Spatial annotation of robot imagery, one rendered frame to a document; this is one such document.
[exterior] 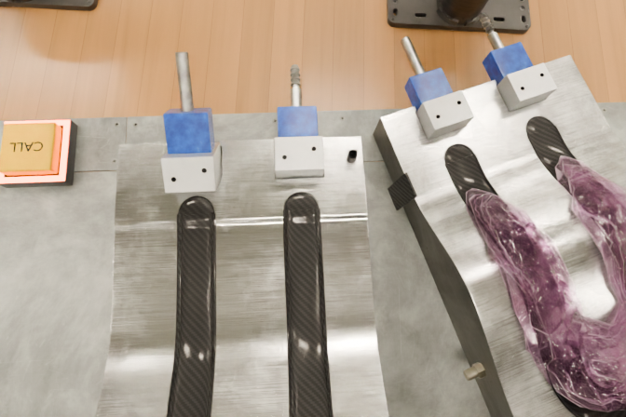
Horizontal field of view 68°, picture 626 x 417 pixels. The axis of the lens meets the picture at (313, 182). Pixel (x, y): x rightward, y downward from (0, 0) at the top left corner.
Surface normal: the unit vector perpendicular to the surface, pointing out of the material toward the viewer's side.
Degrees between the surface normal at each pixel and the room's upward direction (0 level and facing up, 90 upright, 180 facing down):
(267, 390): 27
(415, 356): 0
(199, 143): 34
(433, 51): 0
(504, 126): 0
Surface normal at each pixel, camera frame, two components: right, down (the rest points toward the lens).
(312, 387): -0.05, -0.67
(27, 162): 0.04, -0.25
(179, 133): 0.06, 0.33
